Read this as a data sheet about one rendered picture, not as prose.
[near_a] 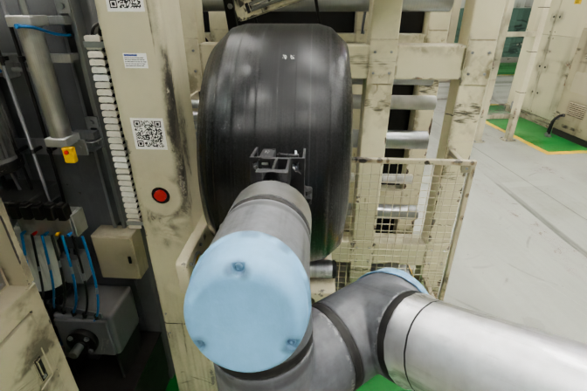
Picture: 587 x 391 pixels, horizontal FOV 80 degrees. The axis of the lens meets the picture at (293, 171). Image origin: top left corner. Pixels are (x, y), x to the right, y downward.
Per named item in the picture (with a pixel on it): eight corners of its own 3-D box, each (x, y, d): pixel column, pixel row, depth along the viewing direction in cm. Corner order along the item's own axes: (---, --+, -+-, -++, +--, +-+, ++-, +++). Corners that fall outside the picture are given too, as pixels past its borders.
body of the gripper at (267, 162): (307, 147, 50) (306, 174, 38) (307, 202, 52) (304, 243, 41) (254, 146, 50) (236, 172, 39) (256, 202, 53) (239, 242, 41)
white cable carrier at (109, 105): (128, 228, 93) (82, 35, 73) (137, 217, 97) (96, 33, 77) (145, 229, 93) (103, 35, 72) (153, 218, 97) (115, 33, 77)
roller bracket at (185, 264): (180, 295, 85) (174, 263, 81) (221, 209, 121) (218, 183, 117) (193, 296, 85) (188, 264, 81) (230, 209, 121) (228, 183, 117)
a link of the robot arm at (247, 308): (187, 384, 26) (162, 266, 23) (227, 281, 38) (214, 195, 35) (314, 384, 25) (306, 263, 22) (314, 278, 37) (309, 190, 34)
